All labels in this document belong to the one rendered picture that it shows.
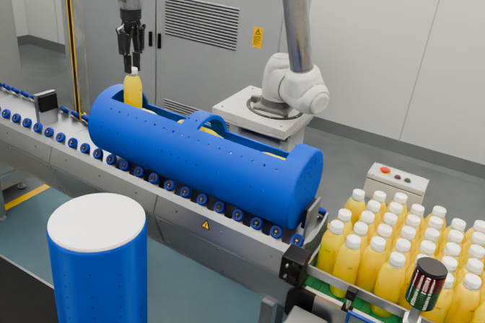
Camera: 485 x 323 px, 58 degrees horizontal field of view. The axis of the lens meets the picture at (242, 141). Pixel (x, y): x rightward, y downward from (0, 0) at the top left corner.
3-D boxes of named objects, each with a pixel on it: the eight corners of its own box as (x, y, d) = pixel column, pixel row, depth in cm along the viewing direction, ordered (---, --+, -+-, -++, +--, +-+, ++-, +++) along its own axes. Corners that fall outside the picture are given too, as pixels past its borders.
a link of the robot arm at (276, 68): (281, 89, 226) (287, 47, 215) (302, 102, 212) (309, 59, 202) (254, 91, 218) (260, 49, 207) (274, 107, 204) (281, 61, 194)
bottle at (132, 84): (120, 117, 173) (118, 72, 164) (130, 111, 178) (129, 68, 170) (136, 121, 170) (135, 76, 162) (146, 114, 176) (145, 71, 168)
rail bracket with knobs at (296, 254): (289, 264, 140) (294, 239, 135) (309, 274, 137) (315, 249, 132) (275, 283, 132) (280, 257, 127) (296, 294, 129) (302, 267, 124)
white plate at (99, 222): (148, 244, 122) (148, 247, 123) (142, 189, 146) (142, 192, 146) (40, 254, 115) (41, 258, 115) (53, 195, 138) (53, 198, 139)
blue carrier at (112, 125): (139, 133, 199) (136, 75, 185) (317, 202, 162) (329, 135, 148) (91, 160, 178) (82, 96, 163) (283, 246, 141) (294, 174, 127)
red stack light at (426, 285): (413, 268, 97) (418, 254, 96) (443, 280, 95) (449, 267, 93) (407, 285, 92) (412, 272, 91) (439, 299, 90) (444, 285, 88)
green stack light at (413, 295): (408, 285, 100) (413, 268, 97) (437, 298, 97) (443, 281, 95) (401, 303, 95) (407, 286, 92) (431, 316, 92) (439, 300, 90)
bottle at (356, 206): (349, 231, 158) (361, 188, 150) (361, 244, 153) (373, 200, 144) (333, 234, 156) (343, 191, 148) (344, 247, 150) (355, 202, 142)
